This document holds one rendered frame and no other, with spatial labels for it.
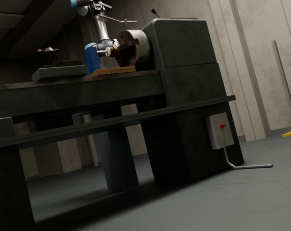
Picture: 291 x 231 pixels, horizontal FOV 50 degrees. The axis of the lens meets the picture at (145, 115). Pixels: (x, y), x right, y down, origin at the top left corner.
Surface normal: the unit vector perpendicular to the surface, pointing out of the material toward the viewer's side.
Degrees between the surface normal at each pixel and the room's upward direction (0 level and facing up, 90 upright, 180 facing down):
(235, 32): 90
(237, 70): 90
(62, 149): 90
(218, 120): 90
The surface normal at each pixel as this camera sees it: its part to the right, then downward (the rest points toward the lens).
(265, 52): -0.73, 0.13
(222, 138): 0.54, -0.19
